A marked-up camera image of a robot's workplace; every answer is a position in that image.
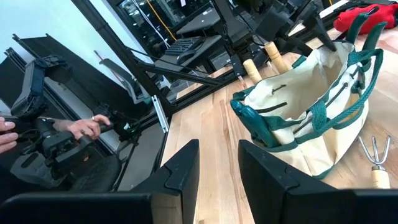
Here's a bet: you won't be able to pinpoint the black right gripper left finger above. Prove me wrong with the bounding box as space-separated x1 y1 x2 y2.
0 139 200 224

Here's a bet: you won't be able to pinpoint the black aluminium table frame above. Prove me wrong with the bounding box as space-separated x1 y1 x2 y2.
6 0 368 138

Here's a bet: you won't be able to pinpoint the wooden tool handle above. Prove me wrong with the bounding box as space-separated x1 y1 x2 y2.
243 58 263 85

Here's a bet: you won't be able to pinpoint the cream gardening bag green trim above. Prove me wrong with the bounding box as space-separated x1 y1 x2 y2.
229 12 389 180

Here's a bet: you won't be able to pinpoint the black keyboard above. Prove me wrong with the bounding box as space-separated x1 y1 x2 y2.
164 36 205 57

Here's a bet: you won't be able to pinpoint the red gardening gloves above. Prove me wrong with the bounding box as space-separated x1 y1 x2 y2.
333 2 398 35

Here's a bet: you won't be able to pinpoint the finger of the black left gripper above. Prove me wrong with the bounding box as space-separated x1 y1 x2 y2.
303 14 338 52
276 34 313 57

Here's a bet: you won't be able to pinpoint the black office chair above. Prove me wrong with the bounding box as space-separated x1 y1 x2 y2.
18 149 124 194

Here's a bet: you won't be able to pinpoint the green-handled pruning shears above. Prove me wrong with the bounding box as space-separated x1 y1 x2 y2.
230 100 281 149

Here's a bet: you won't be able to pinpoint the person's hand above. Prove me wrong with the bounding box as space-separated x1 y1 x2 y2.
0 116 19 155
66 114 111 141

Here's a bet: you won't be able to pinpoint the yellow extension cable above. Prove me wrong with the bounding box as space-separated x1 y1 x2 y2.
146 0 177 42

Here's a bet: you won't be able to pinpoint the black computer mouse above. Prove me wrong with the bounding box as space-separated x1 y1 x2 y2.
176 49 196 65

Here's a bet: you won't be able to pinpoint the wooden-handled hand cultivator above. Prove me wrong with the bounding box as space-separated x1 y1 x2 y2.
357 135 394 190

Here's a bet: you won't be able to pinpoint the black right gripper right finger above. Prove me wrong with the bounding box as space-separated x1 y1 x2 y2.
238 139 398 224

